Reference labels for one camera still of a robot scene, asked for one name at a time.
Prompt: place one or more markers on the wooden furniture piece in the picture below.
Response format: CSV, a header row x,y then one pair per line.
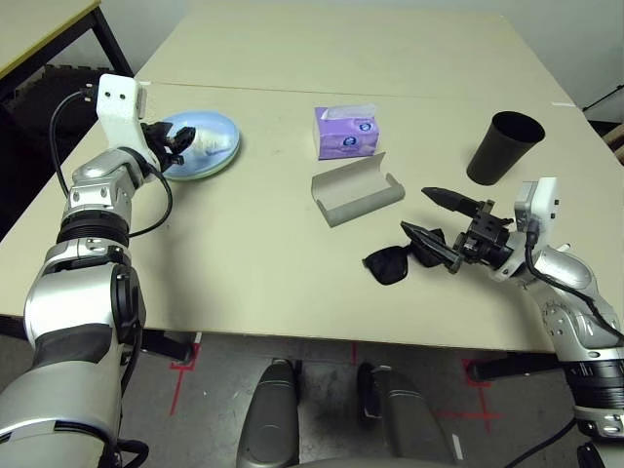
x,y
616,146

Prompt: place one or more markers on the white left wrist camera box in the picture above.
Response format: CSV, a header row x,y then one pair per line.
x,y
117,97

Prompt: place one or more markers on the white floor tape strip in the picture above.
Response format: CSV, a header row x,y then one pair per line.
x,y
457,447

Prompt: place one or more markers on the grey robot left leg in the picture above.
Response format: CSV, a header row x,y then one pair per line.
x,y
268,419

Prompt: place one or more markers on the green plastic plate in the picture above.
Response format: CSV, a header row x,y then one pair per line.
x,y
225,165

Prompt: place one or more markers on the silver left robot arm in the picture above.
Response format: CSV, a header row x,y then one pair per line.
x,y
73,302

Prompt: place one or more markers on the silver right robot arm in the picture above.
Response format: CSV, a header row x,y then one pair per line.
x,y
565,273

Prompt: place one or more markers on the white tissue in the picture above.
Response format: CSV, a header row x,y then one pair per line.
x,y
209,141

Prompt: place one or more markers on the blue plastic plate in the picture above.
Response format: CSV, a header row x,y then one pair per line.
x,y
214,122

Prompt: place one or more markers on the grey robot right leg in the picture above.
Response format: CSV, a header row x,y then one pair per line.
x,y
409,424

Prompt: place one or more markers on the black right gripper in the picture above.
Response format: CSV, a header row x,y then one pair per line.
x,y
487,239

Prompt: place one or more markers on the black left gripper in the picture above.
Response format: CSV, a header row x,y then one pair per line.
x,y
157,141

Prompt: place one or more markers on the red floor tape cross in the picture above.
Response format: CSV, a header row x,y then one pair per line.
x,y
179,385
482,415

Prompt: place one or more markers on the black sunglasses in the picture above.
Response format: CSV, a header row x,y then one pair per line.
x,y
385,265

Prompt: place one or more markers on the black plastic cup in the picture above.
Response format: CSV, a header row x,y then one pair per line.
x,y
492,158

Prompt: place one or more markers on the grey robot leg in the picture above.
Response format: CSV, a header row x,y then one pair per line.
x,y
409,424
268,419

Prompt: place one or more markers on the purple tissue pack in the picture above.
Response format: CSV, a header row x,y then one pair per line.
x,y
346,144

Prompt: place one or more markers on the yellow-edged side table black frame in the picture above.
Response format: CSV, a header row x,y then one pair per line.
x,y
34,29

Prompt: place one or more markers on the black table foot bar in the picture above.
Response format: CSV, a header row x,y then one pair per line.
x,y
168,346
517,370

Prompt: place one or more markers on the grey glasses case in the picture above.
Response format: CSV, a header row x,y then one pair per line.
x,y
356,202

